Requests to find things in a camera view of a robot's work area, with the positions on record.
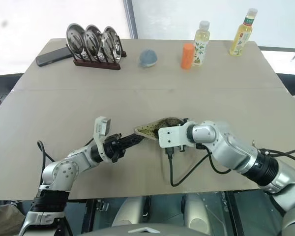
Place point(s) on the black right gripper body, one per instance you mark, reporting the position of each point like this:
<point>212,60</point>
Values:
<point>181,148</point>

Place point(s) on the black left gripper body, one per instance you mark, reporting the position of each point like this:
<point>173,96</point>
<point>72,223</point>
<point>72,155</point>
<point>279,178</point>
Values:
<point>111,148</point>

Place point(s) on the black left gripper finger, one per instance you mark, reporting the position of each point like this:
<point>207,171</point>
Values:
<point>131,138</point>
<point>134,143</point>

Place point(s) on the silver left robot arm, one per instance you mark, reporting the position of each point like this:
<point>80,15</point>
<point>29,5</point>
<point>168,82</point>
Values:
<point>61,169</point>

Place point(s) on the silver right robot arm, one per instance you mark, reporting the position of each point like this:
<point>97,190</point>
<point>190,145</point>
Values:
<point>238,147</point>

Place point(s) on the orange cylinder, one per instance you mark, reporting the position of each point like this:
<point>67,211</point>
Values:
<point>187,56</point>

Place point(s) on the grey rounded robot body shell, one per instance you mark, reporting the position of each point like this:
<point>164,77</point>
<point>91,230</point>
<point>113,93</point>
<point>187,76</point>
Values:
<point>201,214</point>
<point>130,211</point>

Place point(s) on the grey-blue knitted ball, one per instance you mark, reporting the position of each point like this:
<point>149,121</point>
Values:
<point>148,58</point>

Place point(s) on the short yellow drink bottle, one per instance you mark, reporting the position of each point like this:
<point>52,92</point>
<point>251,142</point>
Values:
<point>200,44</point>

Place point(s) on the dark wooden plate rack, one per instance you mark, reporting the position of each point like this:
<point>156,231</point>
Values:
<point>98,63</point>

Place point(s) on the black table leg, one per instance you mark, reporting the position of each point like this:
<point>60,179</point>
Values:
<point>234,214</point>

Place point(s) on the shiny steel plate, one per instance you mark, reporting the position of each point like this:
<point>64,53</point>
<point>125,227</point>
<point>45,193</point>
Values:
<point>76,39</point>
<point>94,40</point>
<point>111,43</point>

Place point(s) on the tall yellow drink bottle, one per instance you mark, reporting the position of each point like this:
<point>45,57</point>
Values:
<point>242,34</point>

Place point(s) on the black smartphone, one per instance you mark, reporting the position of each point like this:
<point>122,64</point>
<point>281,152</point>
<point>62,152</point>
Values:
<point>54,56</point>

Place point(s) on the dark window pillar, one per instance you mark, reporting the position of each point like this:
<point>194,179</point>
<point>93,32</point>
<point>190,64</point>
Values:
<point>130,18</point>

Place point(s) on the brown cloth bundle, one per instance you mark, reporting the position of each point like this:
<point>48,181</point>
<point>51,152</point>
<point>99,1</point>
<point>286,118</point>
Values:
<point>5,220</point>

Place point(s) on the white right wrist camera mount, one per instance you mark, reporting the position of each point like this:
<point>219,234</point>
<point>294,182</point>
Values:
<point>170,135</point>

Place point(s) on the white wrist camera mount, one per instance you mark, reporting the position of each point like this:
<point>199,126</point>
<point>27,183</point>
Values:
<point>170,135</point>
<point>100,127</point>

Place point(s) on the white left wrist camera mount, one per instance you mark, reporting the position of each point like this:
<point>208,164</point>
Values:
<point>100,127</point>

